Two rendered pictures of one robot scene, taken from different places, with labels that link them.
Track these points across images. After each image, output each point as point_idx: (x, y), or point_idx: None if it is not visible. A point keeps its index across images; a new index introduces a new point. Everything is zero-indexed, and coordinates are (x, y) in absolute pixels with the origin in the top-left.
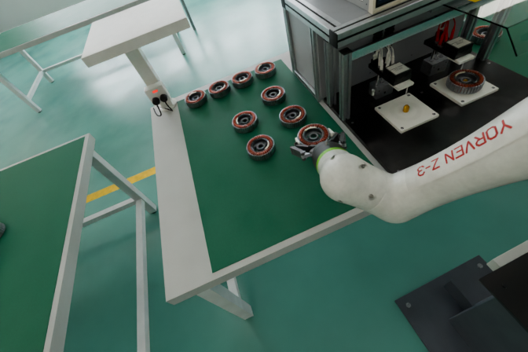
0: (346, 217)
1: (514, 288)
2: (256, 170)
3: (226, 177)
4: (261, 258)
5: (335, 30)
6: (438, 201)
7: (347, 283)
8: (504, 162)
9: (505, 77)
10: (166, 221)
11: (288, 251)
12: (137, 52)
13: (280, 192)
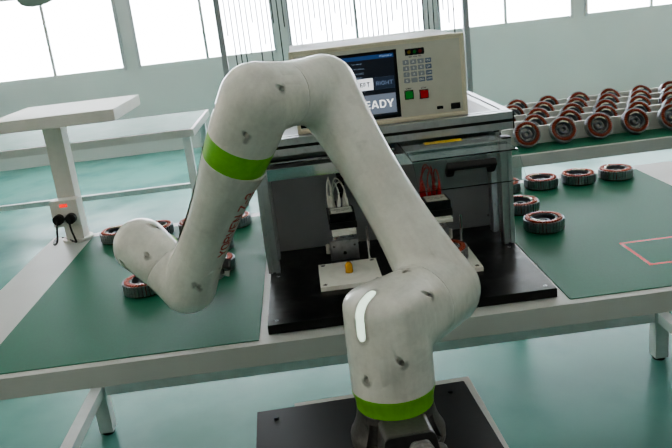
0: (176, 354)
1: (283, 421)
2: (119, 305)
3: (76, 307)
4: (40, 373)
5: None
6: (186, 252)
7: None
8: (196, 185)
9: (510, 261)
10: None
11: (83, 387)
12: (61, 150)
13: (123, 326)
